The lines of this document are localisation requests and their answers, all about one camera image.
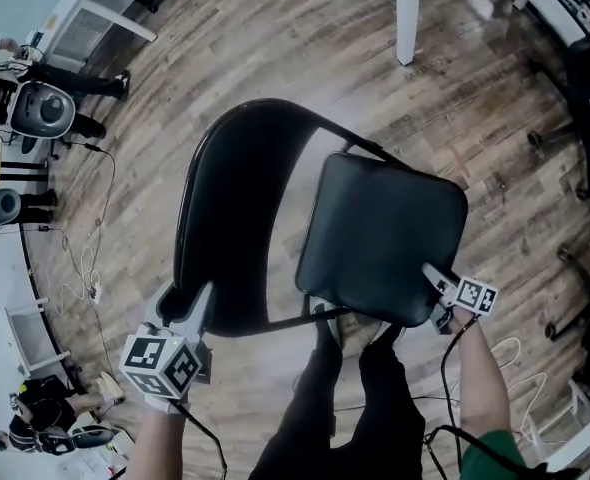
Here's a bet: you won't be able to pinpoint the person's right hand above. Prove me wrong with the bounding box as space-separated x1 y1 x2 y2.
447 306 479 336

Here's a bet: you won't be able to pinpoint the black floor cable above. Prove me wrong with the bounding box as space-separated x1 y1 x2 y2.
49 141 117 364

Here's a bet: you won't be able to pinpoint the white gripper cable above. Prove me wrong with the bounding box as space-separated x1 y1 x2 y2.
489 336 549 444

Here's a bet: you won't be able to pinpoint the person's right forearm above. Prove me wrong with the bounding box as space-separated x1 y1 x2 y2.
449 317 514 444

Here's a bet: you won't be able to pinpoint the person's shoe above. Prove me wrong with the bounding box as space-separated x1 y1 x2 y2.
309 295 347 350
369 317 407 350

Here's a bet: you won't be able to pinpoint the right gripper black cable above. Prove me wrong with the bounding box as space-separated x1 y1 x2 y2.
422 315 581 480

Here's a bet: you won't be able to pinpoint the black mesh office chair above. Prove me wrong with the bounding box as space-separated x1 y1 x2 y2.
527 37 590 202

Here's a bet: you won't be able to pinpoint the person's left hand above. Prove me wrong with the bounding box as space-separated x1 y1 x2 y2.
144 391 192 415

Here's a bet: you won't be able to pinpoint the person's green shirt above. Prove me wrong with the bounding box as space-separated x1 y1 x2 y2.
459 430 527 480

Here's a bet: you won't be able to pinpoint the wooden table with white legs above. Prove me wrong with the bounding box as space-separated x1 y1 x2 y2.
393 0 546 67

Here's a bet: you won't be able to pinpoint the white frame stool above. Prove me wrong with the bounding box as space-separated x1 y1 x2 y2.
4 302 72 377
524 377 590 475

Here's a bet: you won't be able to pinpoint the person's left shoe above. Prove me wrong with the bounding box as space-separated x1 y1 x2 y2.
309 295 347 350

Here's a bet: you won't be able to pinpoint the person's left forearm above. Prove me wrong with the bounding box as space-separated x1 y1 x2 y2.
127 402 192 480

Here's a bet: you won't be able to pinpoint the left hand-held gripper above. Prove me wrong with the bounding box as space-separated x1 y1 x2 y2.
118 281 217 401

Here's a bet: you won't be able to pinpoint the grey white backpack device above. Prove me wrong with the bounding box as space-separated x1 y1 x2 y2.
8 80 77 140

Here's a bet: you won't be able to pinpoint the white power strip with cables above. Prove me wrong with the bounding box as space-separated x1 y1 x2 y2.
57 243 101 314

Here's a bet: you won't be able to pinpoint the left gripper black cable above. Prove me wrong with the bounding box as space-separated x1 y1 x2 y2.
172 400 229 480

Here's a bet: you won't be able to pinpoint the black folding chair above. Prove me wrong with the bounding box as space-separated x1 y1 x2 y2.
172 97 470 339

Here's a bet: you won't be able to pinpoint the white desk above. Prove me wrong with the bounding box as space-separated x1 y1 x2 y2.
34 0 159 75

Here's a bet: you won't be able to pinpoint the person's right shoe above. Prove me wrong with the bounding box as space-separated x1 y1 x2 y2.
369 317 407 350

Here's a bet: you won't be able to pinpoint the person's black trousers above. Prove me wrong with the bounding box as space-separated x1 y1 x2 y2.
247 332 426 480

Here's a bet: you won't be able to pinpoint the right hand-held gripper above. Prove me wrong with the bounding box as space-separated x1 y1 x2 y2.
420 262 499 335

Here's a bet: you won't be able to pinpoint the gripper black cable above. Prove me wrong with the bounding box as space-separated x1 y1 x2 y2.
172 400 229 480
422 315 581 480

